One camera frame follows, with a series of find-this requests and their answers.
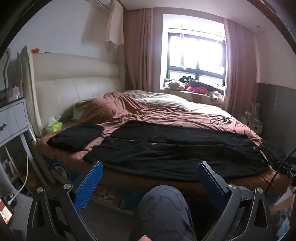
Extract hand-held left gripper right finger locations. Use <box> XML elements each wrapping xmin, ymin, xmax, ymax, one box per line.
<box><xmin>196</xmin><ymin>161</ymin><xmax>272</xmax><ymax>241</ymax></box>

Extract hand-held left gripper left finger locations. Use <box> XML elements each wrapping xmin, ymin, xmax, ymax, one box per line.
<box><xmin>26</xmin><ymin>161</ymin><xmax>104</xmax><ymax>241</ymax></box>

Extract black pants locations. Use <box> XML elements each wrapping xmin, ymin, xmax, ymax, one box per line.
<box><xmin>46</xmin><ymin>123</ymin><xmax>105</xmax><ymax>152</ymax></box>
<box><xmin>83</xmin><ymin>120</ymin><xmax>287</xmax><ymax>182</ymax></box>

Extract white bedside table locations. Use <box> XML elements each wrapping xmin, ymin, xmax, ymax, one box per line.
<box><xmin>244</xmin><ymin>111</ymin><xmax>264</xmax><ymax>137</ymax></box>

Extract person's leg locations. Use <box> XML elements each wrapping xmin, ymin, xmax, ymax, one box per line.
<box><xmin>135</xmin><ymin>185</ymin><xmax>197</xmax><ymax>241</ymax></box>

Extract green tissue pack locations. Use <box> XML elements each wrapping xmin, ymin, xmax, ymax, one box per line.
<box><xmin>45</xmin><ymin>116</ymin><xmax>63</xmax><ymax>132</ymax></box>

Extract white pillow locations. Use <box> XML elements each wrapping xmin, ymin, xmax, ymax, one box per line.
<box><xmin>73</xmin><ymin>108</ymin><xmax>84</xmax><ymax>121</ymax></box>

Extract brown blanket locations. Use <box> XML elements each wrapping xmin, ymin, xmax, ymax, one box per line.
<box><xmin>37</xmin><ymin>91</ymin><xmax>290</xmax><ymax>202</ymax></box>

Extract smartphone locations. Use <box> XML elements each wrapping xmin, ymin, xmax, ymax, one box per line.
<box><xmin>0</xmin><ymin>198</ymin><xmax>14</xmax><ymax>225</ymax></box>

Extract cream duvet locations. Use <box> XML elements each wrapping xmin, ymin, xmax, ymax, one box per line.
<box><xmin>124</xmin><ymin>90</ymin><xmax>229</xmax><ymax>116</ymax></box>

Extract pink cloth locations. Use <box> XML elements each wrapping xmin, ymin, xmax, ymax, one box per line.
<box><xmin>187</xmin><ymin>86</ymin><xmax>208</xmax><ymax>94</ymax></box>

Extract cream padded headboard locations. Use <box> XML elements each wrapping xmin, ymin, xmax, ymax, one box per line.
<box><xmin>31</xmin><ymin>53</ymin><xmax>126</xmax><ymax>137</ymax></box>

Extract black clothing pile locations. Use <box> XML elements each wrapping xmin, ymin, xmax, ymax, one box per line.
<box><xmin>188</xmin><ymin>79</ymin><xmax>226</xmax><ymax>92</ymax></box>

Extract grey nightstand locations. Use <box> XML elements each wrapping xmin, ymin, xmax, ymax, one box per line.
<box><xmin>0</xmin><ymin>96</ymin><xmax>38</xmax><ymax>186</ymax></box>

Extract beige plush toy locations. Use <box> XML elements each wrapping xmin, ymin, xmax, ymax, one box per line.
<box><xmin>163</xmin><ymin>79</ymin><xmax>185</xmax><ymax>91</ymax></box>

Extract pink curtain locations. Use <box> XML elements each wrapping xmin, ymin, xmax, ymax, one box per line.
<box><xmin>223</xmin><ymin>19</ymin><xmax>258</xmax><ymax>116</ymax></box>
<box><xmin>124</xmin><ymin>8</ymin><xmax>164</xmax><ymax>93</ymax></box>

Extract beige upholstered panel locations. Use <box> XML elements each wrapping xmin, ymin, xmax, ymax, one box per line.
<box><xmin>20</xmin><ymin>45</ymin><xmax>43</xmax><ymax>137</ymax></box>

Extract window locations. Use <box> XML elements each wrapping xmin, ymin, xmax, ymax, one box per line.
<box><xmin>167</xmin><ymin>32</ymin><xmax>227</xmax><ymax>87</ymax></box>

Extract cream hanging cloth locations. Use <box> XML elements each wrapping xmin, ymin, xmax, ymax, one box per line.
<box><xmin>105</xmin><ymin>2</ymin><xmax>125</xmax><ymax>45</ymax></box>

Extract black cable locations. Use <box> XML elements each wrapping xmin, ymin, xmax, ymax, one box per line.
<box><xmin>209</xmin><ymin>115</ymin><xmax>233</xmax><ymax>124</ymax></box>

